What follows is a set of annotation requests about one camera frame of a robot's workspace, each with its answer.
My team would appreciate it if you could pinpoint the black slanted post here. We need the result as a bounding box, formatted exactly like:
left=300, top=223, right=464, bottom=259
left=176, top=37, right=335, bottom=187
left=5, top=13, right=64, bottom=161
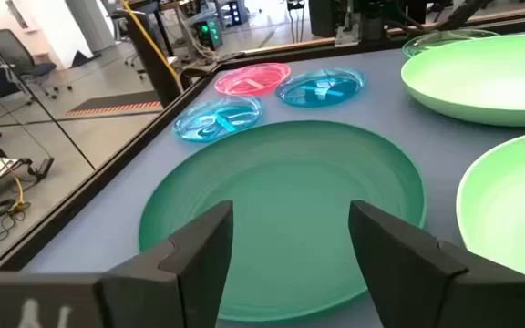
left=125, top=8, right=184, bottom=108

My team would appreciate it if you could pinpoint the small pink translucent plate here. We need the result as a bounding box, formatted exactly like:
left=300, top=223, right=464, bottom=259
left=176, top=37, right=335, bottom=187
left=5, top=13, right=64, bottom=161
left=213, top=62, right=292, bottom=97

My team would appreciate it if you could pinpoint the black table frame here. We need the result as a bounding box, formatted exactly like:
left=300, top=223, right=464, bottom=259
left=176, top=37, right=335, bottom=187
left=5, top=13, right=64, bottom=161
left=0, top=6, right=525, bottom=273

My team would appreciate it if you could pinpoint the white building column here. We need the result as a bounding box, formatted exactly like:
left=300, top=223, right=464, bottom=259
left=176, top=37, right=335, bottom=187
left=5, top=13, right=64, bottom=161
left=64, top=0, right=118, bottom=54

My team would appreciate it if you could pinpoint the black office chair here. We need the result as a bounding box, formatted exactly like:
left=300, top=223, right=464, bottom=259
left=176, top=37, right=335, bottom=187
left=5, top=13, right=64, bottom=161
left=0, top=29, right=75, bottom=99

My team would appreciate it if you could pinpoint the small green translucent plate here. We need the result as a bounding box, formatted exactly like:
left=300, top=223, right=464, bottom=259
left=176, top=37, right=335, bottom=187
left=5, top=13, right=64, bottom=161
left=401, top=28, right=500, bottom=59

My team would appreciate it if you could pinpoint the black power brick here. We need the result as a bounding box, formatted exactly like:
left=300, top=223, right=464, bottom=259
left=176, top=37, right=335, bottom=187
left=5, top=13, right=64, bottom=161
left=34, top=157, right=55, bottom=181

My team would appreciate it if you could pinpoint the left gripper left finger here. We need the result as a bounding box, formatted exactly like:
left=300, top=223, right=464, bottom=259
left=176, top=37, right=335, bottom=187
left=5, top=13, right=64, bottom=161
left=100, top=200, right=234, bottom=328

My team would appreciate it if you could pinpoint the small blue translucent plate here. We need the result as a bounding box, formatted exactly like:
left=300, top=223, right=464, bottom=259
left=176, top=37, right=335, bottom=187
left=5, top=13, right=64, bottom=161
left=172, top=94, right=263, bottom=144
left=274, top=67, right=366, bottom=109

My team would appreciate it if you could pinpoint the yellow floor cable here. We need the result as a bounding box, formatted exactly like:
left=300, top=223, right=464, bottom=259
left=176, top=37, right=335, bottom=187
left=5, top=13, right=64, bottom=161
left=0, top=127, right=31, bottom=215

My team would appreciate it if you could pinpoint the large dark green plate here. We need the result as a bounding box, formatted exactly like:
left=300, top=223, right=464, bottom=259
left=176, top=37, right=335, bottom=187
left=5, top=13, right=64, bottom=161
left=138, top=119, right=427, bottom=323

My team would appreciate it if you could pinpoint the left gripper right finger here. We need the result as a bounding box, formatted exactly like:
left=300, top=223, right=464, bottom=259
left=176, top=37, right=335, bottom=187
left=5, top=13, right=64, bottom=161
left=348, top=200, right=525, bottom=328

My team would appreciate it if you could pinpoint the hazard striped floor mat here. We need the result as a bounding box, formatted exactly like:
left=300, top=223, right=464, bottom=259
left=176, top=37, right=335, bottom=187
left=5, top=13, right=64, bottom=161
left=65, top=89, right=163, bottom=118

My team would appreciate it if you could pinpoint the large light green plate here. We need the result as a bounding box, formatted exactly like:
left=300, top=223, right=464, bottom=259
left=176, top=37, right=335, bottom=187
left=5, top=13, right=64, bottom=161
left=456, top=128, right=525, bottom=280
left=400, top=34, right=525, bottom=128

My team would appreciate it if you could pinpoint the black hanging cable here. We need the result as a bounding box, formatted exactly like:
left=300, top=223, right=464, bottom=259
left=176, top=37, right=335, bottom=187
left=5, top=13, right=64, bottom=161
left=0, top=15, right=96, bottom=170

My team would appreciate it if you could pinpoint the computer with green lights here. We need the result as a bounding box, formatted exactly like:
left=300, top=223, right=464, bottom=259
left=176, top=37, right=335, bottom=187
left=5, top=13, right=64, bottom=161
left=192, top=16, right=223, bottom=50

